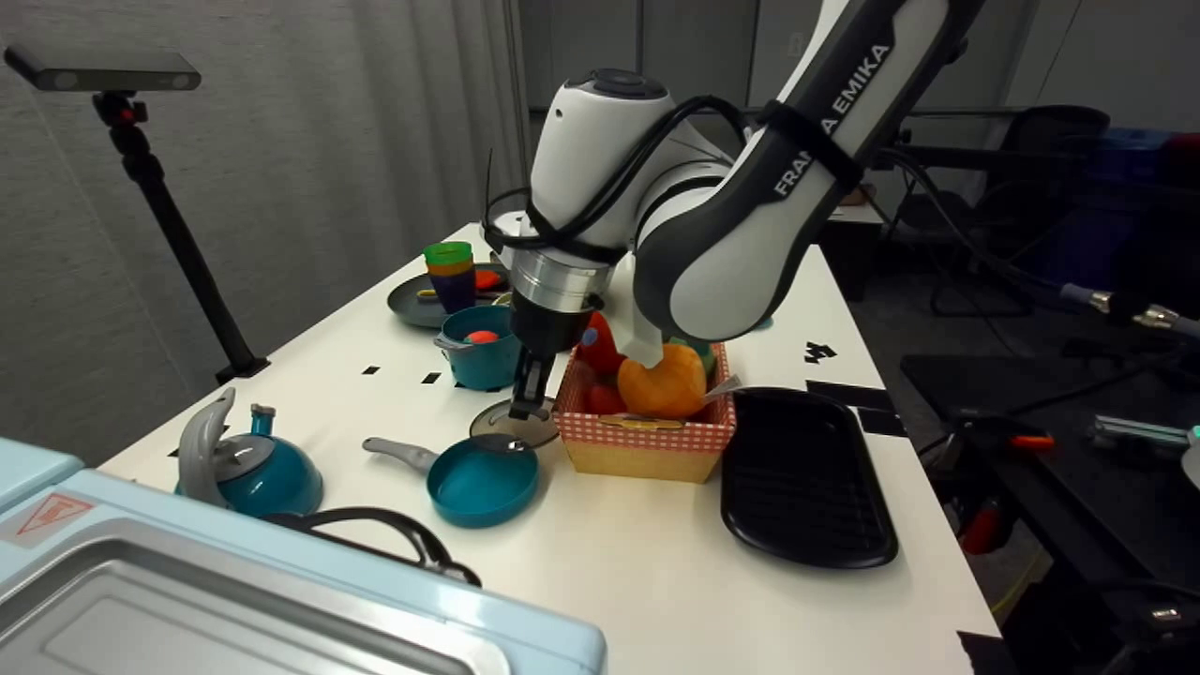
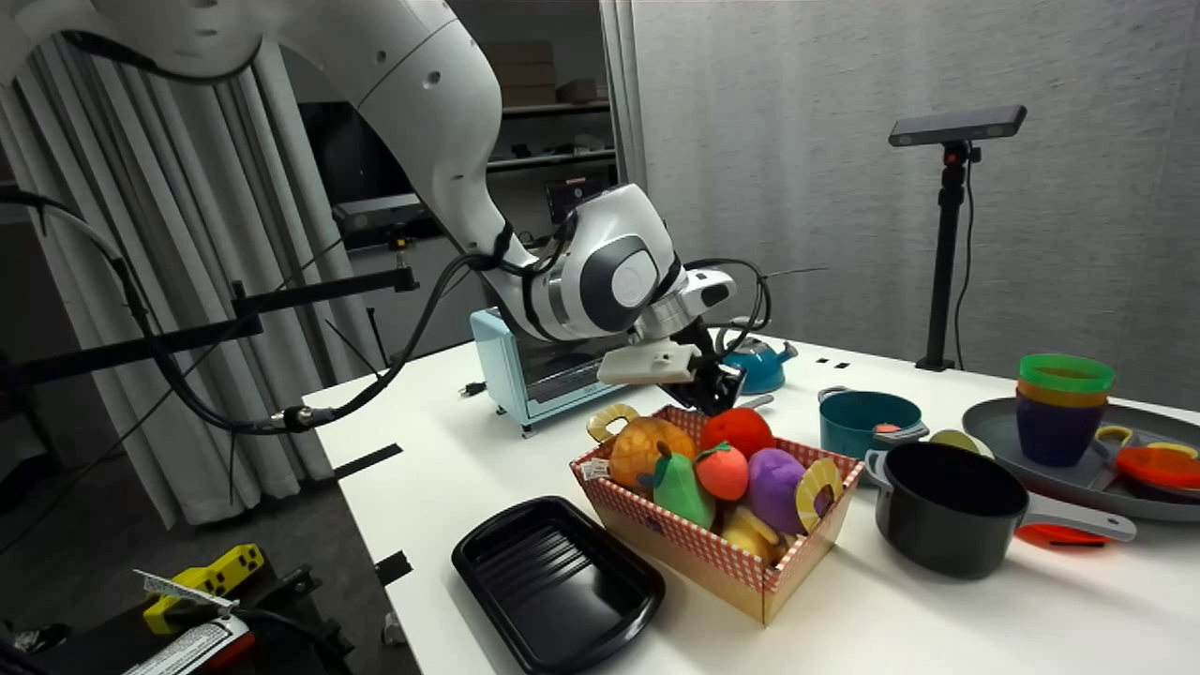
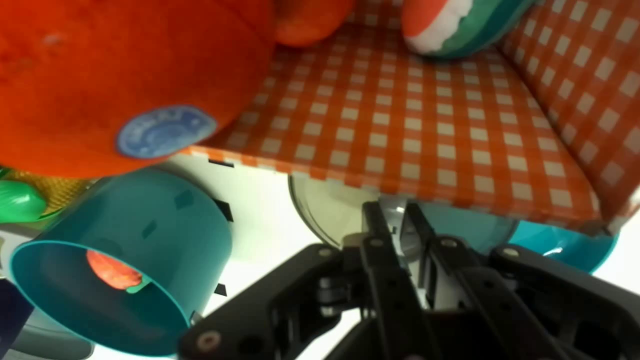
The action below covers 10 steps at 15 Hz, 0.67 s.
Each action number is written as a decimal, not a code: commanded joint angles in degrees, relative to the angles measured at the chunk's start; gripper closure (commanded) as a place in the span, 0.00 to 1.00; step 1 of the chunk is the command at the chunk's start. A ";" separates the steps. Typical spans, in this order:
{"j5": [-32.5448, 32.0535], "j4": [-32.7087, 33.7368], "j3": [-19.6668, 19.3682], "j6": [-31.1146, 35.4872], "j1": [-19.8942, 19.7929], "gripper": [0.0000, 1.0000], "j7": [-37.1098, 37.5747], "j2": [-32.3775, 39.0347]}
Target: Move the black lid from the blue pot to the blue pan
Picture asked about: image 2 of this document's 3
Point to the yellow black hand tool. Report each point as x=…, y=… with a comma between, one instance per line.
x=207, y=580

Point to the red toy fruit green leaf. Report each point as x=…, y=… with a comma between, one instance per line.
x=722, y=473

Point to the purple toy fruit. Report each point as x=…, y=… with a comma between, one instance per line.
x=774, y=489

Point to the flat red toy piece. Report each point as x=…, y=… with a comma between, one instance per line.
x=1062, y=536

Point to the basket of toy fruit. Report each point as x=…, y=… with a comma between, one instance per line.
x=698, y=550

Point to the orange toy cup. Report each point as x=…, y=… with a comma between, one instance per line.
x=1062, y=399

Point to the pale green toy slice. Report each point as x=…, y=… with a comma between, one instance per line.
x=960, y=440

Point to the black stereo camera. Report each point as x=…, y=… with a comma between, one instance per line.
x=958, y=124
x=379, y=218

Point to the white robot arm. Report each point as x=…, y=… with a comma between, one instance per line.
x=413, y=88

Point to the green toy pear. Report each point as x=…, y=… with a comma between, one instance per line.
x=684, y=493

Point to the orange toy fruit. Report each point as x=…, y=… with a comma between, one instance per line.
x=650, y=453

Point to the yellow toy banana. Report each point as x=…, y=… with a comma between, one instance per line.
x=748, y=536

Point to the grey backdrop curtain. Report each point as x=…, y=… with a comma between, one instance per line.
x=1102, y=226

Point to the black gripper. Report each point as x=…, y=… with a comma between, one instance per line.
x=707, y=373

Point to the dark grey plate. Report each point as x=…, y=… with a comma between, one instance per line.
x=999, y=438

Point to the light blue toaster oven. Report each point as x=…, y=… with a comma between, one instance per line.
x=502, y=378

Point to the green toy cup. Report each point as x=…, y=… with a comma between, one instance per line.
x=1068, y=373

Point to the blue toy pot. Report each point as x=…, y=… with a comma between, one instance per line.
x=850, y=438

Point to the orange-red toy slice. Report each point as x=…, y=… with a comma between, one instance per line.
x=1157, y=471

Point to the white pleated curtain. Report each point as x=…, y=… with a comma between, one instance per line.
x=212, y=473

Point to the toy slice purple centre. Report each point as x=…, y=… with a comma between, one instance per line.
x=819, y=493

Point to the black shelf unit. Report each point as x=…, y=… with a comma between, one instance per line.
x=563, y=159

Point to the silver red device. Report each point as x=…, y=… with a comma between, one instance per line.
x=192, y=650

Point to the blue toy kettle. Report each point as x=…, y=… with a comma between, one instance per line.
x=768, y=373

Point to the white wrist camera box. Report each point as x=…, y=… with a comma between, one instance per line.
x=644, y=364

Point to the purple toy cup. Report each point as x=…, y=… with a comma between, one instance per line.
x=1055, y=438

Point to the black tripod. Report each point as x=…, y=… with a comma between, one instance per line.
x=948, y=248

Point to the red toy tomato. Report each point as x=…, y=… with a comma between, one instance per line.
x=740, y=428

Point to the black plastic tray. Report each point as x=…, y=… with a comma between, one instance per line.
x=549, y=586

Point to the black table edge bracket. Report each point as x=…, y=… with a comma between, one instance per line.
x=394, y=566
x=363, y=461

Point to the black monitor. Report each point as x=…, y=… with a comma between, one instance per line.
x=352, y=155

